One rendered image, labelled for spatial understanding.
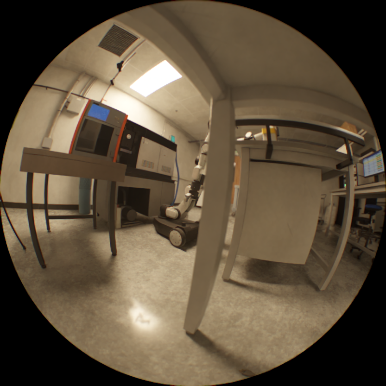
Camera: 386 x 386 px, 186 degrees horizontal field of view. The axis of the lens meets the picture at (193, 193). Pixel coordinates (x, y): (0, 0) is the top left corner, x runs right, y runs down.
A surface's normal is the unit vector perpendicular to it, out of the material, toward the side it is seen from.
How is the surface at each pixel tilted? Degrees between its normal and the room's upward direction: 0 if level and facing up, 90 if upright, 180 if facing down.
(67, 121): 90
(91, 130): 90
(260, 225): 90
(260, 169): 90
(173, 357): 0
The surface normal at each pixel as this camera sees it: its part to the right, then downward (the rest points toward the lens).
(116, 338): 0.11, -0.99
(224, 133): -0.51, -0.04
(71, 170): 0.85, 0.11
